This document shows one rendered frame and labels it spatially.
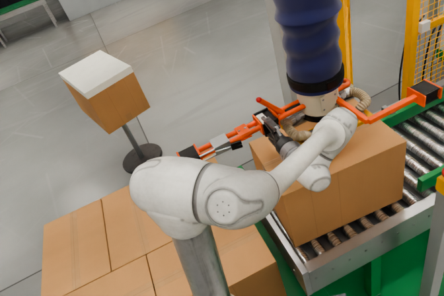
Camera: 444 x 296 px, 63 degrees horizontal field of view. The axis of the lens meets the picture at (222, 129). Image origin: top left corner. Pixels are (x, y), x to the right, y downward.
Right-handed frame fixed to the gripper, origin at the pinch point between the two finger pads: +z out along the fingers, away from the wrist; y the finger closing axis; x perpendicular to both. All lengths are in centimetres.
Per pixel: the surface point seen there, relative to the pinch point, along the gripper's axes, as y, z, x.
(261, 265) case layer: 67, -16, -24
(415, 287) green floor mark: 121, -40, 49
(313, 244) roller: 67, -19, 3
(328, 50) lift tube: -25.3, -9.4, 27.5
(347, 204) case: 51, -19, 24
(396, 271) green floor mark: 121, -28, 47
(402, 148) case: 30, -21, 52
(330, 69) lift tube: -17.9, -10.6, 26.8
